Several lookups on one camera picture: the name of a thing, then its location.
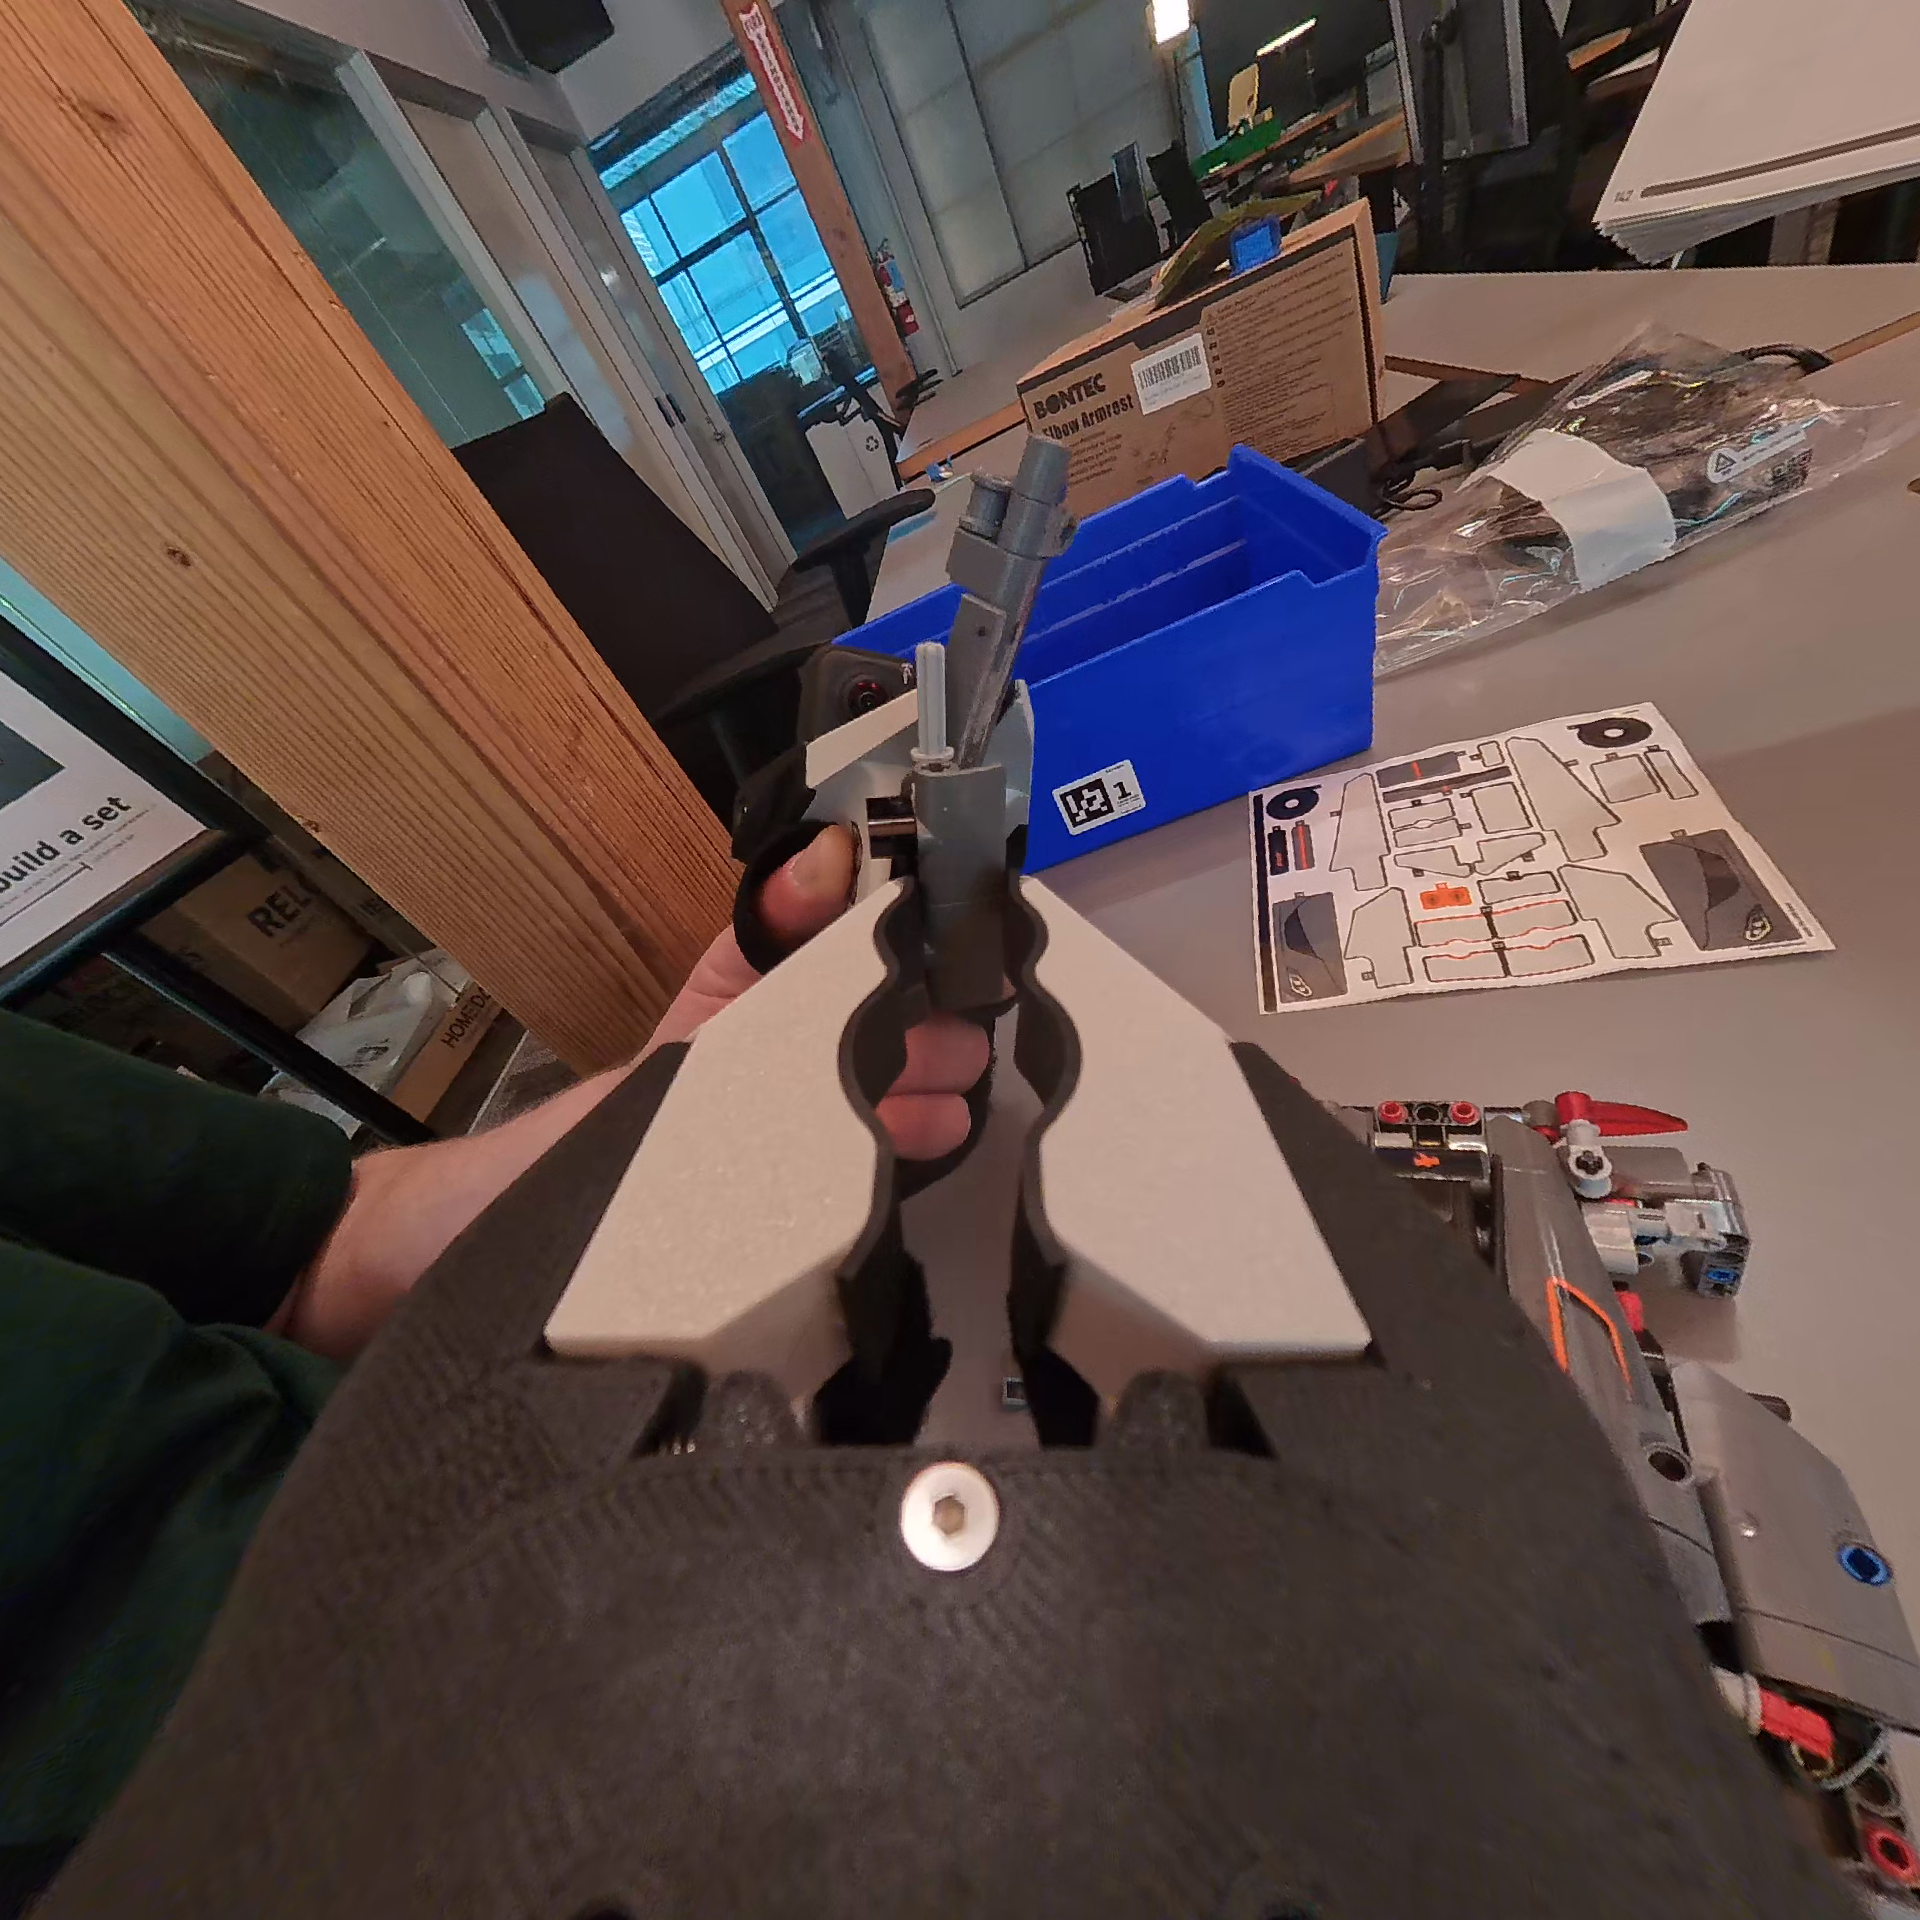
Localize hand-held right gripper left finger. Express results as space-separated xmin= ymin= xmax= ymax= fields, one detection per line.
xmin=541 ymin=876 xmax=924 ymax=1416

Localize person's left hand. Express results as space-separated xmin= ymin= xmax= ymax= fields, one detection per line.
xmin=660 ymin=824 xmax=996 ymax=1170

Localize brown cardboard box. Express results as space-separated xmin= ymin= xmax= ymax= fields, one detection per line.
xmin=1016 ymin=197 xmax=1387 ymax=519

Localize wooden pillar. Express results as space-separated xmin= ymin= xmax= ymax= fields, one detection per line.
xmin=0 ymin=0 xmax=741 ymax=1073

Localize framed sign with square tag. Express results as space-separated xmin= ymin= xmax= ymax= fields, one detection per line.
xmin=0 ymin=606 xmax=251 ymax=999

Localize lego sticker sheet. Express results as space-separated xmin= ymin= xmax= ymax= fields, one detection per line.
xmin=1249 ymin=701 xmax=1837 ymax=1013

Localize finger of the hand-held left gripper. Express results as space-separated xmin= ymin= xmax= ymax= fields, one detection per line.
xmin=803 ymin=694 xmax=924 ymax=830
xmin=990 ymin=684 xmax=1040 ymax=876

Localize person's left forearm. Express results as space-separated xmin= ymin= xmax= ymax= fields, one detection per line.
xmin=284 ymin=1034 xmax=685 ymax=1359

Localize brown carton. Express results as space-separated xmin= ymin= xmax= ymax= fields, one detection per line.
xmin=180 ymin=862 xmax=512 ymax=1127

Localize black office chair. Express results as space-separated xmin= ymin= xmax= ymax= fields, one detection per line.
xmin=450 ymin=391 xmax=940 ymax=820

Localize lego instruction booklet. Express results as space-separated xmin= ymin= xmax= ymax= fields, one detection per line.
xmin=1593 ymin=0 xmax=1920 ymax=270

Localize large clear plastic bag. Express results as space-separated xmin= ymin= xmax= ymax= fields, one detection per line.
xmin=1377 ymin=321 xmax=1879 ymax=677

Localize large grey lego vehicle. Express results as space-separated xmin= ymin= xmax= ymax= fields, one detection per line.
xmin=1327 ymin=1086 xmax=1920 ymax=1895

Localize person's green shirt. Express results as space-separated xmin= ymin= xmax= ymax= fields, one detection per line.
xmin=0 ymin=1012 xmax=358 ymax=1895

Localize small grey lego subassembly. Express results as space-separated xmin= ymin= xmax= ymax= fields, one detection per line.
xmin=907 ymin=426 xmax=1078 ymax=1018

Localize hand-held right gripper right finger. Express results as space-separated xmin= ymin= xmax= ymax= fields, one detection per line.
xmin=1004 ymin=876 xmax=1375 ymax=1416

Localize blue tagged plastic bin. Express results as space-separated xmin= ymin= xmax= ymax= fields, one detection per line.
xmin=833 ymin=441 xmax=1390 ymax=876

